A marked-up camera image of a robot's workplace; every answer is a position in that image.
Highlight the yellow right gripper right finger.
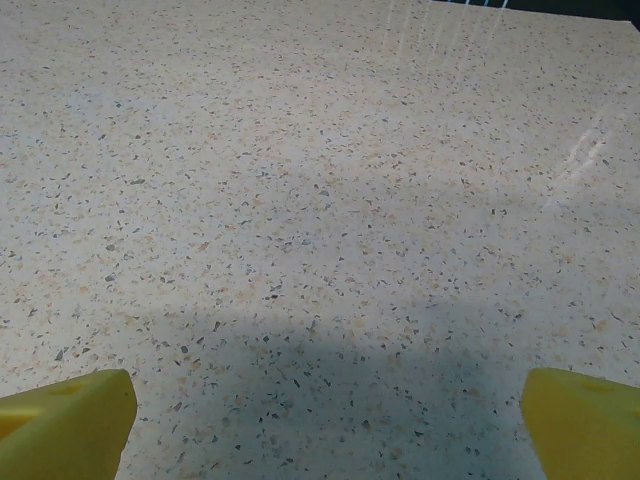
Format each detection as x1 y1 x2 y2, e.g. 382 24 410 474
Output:
521 368 640 480

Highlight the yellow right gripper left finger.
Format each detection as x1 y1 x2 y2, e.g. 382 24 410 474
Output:
0 368 138 480

